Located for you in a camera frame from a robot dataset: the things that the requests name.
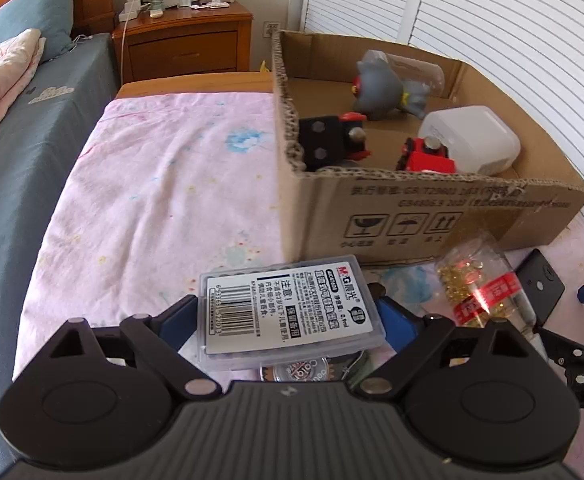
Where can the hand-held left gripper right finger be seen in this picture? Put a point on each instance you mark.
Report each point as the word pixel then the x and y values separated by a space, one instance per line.
pixel 397 320

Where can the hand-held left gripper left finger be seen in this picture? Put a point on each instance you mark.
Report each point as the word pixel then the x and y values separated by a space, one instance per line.
pixel 179 320

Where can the clear plastic labelled case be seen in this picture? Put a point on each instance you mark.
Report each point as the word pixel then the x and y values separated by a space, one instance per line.
pixel 282 310

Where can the brown cardboard box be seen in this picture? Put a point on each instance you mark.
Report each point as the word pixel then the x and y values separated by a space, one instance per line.
pixel 422 210

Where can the red toy car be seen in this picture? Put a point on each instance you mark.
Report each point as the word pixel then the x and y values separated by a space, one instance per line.
pixel 429 162

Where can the black cube toy red knobs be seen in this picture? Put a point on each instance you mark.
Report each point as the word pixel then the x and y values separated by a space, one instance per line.
pixel 322 140

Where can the white plastic container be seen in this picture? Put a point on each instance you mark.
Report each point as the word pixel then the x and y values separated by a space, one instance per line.
pixel 472 135

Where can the clear plastic jar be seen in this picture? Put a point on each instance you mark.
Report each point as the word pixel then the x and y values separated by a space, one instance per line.
pixel 424 72

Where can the black square box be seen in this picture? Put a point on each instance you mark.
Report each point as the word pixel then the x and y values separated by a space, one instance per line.
pixel 539 280

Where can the round printed tin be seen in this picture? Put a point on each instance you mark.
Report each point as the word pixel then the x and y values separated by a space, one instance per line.
pixel 302 370

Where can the pink floral sheet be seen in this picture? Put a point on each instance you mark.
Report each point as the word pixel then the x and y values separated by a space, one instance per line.
pixel 146 185

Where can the blue bed sheet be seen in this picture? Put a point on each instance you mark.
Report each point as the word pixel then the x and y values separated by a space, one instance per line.
pixel 31 160

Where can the wooden nightstand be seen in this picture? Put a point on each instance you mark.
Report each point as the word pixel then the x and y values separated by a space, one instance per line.
pixel 181 50

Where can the wide white louvered door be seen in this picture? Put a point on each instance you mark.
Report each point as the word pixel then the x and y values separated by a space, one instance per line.
pixel 522 35

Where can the white power strip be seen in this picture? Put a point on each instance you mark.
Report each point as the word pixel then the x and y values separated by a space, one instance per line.
pixel 129 10

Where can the wooden bed frame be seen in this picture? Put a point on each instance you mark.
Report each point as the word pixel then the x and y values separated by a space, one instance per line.
pixel 196 85

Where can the wall outlet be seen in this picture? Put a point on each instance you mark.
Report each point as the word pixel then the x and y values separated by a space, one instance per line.
pixel 271 29

